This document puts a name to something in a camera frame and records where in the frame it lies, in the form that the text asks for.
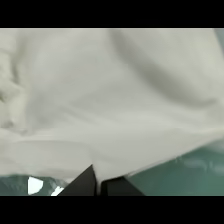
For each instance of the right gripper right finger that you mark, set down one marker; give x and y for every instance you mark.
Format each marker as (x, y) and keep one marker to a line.
(118, 187)

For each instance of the white garment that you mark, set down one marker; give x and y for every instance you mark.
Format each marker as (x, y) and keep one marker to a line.
(110, 100)

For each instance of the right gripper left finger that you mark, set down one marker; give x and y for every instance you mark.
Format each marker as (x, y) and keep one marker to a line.
(83, 185)

